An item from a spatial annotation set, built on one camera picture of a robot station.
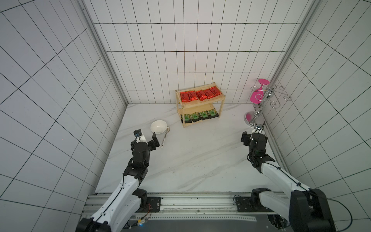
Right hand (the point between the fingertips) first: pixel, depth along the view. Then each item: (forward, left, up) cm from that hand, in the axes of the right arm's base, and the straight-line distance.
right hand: (248, 130), depth 86 cm
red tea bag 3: (+22, +24, +9) cm, 34 cm away
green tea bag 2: (+19, +32, -12) cm, 40 cm away
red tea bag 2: (+21, +29, +9) cm, 37 cm away
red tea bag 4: (+26, +19, +9) cm, 33 cm away
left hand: (-9, +61, +2) cm, 61 cm away
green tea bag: (+16, +38, -11) cm, 43 cm away
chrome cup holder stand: (+26, -14, -18) cm, 35 cm away
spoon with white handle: (+6, +52, -11) cm, 53 cm away
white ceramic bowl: (+7, +58, -9) cm, 60 cm away
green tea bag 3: (+21, +26, -12) cm, 36 cm away
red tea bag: (+20, +40, +8) cm, 46 cm away
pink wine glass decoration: (+17, -5, +14) cm, 22 cm away
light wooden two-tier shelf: (+16, +30, +6) cm, 35 cm away
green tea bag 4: (+23, +20, -11) cm, 32 cm away
